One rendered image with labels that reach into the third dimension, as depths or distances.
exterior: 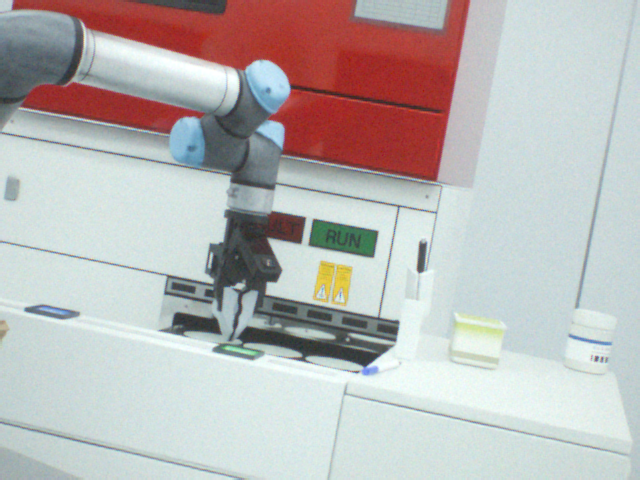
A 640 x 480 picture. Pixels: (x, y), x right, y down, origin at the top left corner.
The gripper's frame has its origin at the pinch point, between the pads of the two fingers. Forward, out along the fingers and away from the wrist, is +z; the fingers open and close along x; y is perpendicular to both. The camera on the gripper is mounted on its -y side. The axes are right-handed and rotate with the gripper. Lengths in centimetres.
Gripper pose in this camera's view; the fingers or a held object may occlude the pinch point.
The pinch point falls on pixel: (232, 334)
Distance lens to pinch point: 203.1
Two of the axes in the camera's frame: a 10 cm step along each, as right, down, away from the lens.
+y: -4.8, -1.4, 8.7
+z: -1.8, 9.8, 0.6
